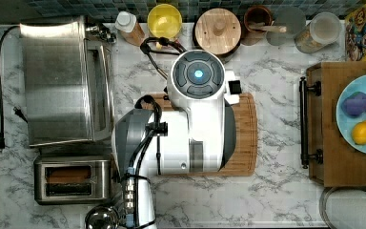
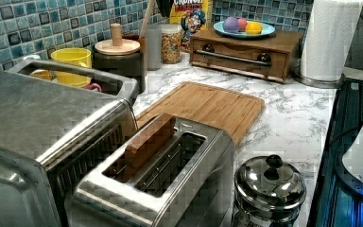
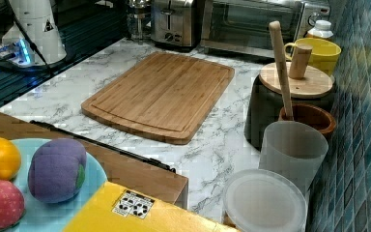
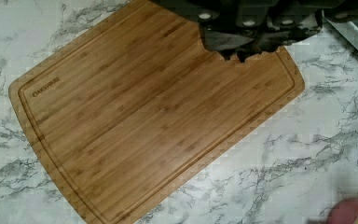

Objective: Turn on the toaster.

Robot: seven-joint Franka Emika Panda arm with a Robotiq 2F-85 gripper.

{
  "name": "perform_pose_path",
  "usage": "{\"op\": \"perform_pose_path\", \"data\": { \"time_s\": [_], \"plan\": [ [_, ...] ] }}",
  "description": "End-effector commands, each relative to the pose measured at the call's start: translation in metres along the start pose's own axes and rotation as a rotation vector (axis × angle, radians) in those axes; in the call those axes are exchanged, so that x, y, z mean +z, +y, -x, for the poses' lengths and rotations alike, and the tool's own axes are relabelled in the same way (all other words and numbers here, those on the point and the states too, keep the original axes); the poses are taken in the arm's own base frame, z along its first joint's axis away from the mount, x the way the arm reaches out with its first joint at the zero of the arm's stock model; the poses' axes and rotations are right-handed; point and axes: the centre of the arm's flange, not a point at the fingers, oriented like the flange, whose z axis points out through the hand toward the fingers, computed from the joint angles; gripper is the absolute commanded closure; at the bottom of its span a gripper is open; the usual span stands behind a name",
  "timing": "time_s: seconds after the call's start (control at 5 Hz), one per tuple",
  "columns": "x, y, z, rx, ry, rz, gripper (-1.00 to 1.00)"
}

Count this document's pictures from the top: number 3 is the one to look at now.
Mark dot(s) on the frosted plastic cup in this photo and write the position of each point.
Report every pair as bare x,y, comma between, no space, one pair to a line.
293,150

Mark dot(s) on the yellow ceramic mug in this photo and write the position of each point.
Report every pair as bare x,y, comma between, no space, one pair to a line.
324,55

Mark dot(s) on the purple plush ball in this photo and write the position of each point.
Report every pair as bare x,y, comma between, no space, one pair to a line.
57,170

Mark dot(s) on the clear round plastic lid container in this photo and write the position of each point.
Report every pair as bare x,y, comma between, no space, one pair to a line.
257,200

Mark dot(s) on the wooden drawer box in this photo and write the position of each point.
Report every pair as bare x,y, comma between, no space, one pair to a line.
148,176

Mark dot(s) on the stainless steel toaster oven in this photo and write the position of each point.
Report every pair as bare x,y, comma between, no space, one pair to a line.
243,25

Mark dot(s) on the yellow cardboard box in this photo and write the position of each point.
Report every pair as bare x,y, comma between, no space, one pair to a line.
114,208

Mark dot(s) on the dark canister with wooden lid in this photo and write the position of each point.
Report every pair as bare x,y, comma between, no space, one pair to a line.
316,87

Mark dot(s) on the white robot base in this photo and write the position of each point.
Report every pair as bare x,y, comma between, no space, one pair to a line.
34,39

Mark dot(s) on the stainless steel two-slot toaster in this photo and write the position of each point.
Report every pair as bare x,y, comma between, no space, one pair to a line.
175,22

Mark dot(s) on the glass jar with metal lid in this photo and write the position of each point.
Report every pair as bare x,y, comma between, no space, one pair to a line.
138,17

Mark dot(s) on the wooden pestle stick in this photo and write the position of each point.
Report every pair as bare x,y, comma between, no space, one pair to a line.
281,67

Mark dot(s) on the light blue plate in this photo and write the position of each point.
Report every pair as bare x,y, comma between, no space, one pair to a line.
50,217

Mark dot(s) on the bamboo cutting board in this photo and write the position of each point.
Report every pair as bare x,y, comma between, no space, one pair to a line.
165,97

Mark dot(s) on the pink plush strawberry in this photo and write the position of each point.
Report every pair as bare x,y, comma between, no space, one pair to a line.
12,204

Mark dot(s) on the white capped bottle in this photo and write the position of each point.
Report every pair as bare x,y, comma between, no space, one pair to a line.
321,30

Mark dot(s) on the brown wooden bowl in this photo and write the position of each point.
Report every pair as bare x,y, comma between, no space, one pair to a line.
312,116

